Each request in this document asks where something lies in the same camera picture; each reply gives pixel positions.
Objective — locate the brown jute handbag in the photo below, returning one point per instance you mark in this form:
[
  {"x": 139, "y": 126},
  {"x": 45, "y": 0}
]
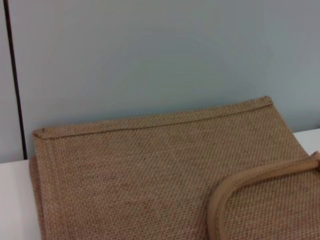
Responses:
[{"x": 140, "y": 180}]

